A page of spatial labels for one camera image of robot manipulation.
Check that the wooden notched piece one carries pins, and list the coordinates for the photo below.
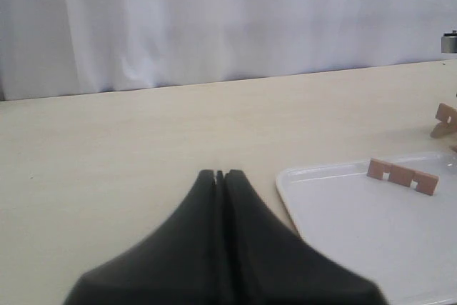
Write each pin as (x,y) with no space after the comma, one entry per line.
(422,182)

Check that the white plastic tray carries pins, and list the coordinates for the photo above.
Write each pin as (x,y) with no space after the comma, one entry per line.
(402,240)

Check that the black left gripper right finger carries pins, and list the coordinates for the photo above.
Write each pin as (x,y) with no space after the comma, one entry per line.
(272,265)

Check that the wooden notched piece four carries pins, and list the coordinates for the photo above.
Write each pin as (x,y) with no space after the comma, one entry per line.
(446,115)

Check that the white curtain backdrop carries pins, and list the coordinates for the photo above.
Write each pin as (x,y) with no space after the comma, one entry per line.
(63,47)

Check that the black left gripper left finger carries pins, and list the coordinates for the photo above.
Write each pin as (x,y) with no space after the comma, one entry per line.
(176,264)

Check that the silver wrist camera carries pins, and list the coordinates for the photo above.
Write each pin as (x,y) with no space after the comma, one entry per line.
(449,43)

